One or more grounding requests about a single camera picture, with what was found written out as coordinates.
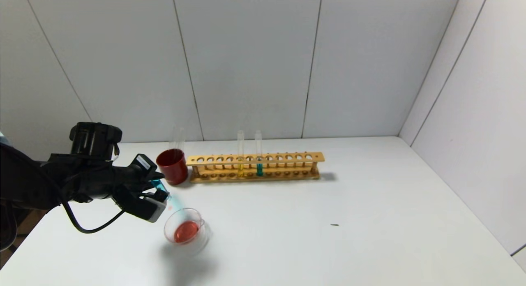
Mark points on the empty clear glass tube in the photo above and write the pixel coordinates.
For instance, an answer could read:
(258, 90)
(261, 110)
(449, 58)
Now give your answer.
(181, 139)

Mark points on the wooden test tube rack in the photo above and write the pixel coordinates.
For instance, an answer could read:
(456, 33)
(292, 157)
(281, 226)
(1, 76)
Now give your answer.
(279, 158)

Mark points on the clear glass spouted dish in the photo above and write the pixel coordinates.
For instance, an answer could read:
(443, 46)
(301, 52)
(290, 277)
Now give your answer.
(187, 232)

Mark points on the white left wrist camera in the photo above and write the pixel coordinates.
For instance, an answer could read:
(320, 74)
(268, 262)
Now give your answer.
(150, 210)

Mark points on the glass tube with teal liquid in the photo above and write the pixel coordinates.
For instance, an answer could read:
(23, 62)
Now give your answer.
(259, 169)

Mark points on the dark red plastic cup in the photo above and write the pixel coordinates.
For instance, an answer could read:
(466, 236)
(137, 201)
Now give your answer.
(174, 171)

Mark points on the orange and black left arm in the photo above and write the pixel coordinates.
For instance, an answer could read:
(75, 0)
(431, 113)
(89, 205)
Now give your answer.
(49, 183)

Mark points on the glass tube with yellow liquid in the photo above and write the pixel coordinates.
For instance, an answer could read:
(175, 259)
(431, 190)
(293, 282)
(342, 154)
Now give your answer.
(241, 169)

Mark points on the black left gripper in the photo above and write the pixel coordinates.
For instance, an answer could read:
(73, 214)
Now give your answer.
(144, 164)

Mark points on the glass tube with blue-green liquid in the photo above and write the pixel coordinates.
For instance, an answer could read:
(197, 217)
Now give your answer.
(174, 201)

